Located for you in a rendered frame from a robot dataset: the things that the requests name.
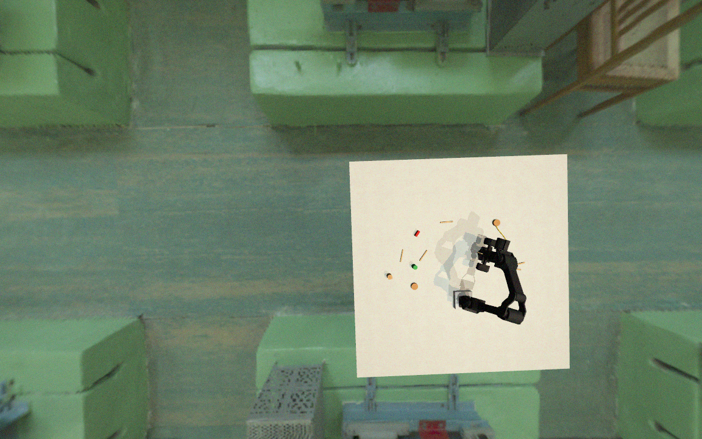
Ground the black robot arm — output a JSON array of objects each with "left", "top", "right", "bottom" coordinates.
[{"left": 459, "top": 238, "right": 527, "bottom": 324}]

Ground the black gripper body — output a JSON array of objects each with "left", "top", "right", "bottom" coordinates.
[{"left": 476, "top": 238, "right": 496, "bottom": 273}]

